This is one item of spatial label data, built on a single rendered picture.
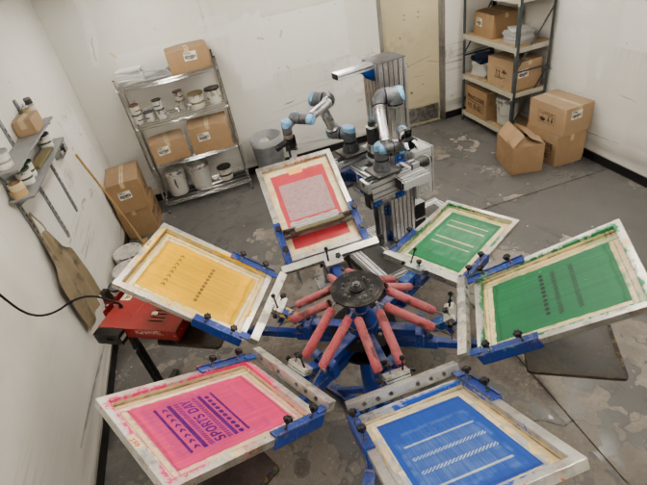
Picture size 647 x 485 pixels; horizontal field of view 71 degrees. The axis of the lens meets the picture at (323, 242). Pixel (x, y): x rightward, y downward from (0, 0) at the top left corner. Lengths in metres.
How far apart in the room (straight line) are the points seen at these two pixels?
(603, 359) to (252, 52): 5.33
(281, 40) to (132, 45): 1.86
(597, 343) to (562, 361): 0.23
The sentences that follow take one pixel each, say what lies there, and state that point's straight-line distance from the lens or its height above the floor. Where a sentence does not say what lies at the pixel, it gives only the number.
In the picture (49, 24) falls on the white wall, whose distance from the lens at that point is 6.51.
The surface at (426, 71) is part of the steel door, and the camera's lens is 7.49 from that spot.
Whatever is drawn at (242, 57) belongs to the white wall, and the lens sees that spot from 6.49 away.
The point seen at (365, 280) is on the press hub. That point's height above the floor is 1.31.
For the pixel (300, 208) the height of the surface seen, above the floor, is 1.32.
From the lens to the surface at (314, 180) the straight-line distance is 3.38.
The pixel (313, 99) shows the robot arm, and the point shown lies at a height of 1.81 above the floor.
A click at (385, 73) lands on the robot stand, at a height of 1.95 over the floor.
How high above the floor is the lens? 3.00
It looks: 36 degrees down
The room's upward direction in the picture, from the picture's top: 12 degrees counter-clockwise
